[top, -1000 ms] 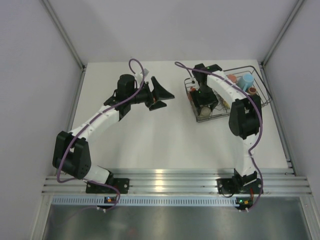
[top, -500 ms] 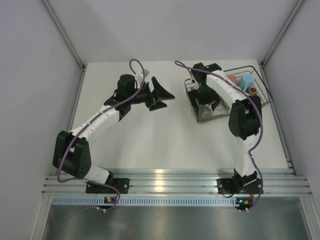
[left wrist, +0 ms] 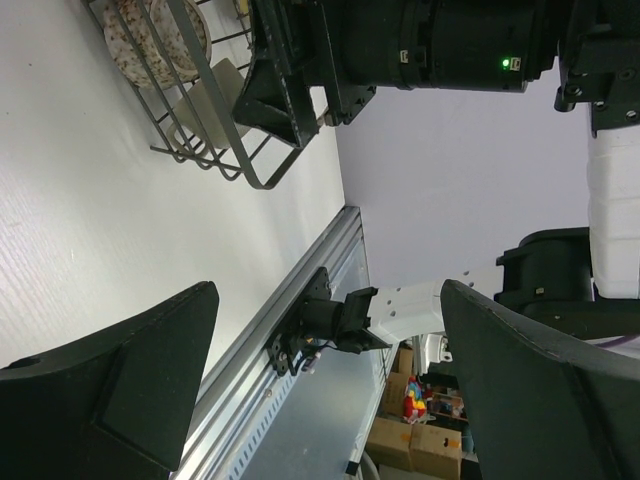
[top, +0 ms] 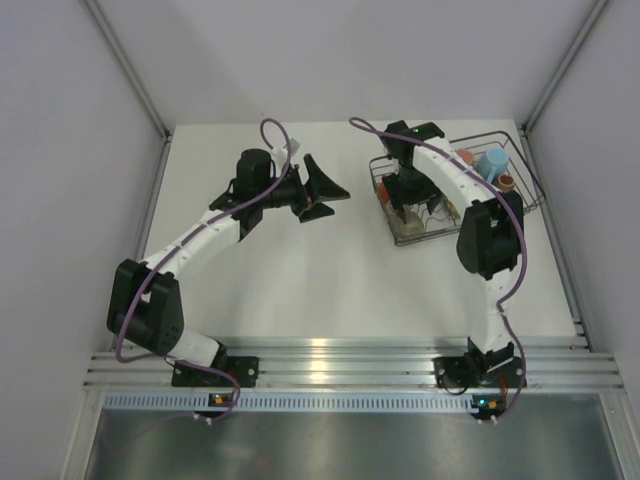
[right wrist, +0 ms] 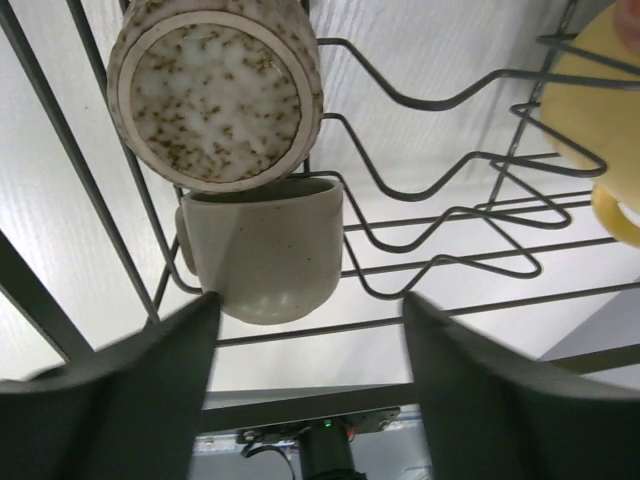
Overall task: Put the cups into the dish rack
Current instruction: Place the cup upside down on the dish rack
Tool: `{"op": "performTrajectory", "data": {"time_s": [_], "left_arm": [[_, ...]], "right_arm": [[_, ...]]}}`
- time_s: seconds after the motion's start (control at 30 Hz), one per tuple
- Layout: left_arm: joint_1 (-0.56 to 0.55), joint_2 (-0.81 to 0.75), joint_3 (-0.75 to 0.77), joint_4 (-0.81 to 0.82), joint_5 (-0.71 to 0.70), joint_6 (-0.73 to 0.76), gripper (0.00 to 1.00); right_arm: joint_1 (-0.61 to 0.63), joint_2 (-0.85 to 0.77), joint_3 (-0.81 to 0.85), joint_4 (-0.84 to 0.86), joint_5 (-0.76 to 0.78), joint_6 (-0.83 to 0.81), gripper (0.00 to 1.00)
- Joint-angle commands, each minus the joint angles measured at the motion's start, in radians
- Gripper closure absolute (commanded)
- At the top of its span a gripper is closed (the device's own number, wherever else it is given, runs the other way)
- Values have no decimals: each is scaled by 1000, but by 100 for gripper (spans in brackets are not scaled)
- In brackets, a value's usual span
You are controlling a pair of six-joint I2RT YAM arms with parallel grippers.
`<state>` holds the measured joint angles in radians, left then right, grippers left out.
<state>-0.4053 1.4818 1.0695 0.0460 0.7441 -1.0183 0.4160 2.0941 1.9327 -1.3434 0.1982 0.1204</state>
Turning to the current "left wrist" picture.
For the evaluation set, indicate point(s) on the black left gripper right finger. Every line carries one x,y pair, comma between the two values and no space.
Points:
541,404

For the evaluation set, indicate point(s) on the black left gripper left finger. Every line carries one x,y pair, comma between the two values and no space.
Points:
116,404

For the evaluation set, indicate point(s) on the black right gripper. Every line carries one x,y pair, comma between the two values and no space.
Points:
352,48

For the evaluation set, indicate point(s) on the grey-brown stoneware cup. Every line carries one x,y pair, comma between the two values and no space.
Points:
231,82

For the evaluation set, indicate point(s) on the grey wire dish rack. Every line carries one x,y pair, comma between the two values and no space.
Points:
212,31

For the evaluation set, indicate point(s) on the fluted beige small cup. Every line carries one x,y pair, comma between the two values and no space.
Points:
144,41

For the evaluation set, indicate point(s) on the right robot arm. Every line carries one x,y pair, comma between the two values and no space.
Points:
551,277

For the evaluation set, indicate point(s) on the cardboard box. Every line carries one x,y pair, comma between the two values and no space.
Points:
436,451
388,444

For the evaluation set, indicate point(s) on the aluminium mounting rail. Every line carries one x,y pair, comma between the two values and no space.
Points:
241,396

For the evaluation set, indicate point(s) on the perforated cable duct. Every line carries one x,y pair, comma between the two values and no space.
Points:
254,428

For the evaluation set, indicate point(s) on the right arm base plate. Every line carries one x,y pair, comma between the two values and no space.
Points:
289,337

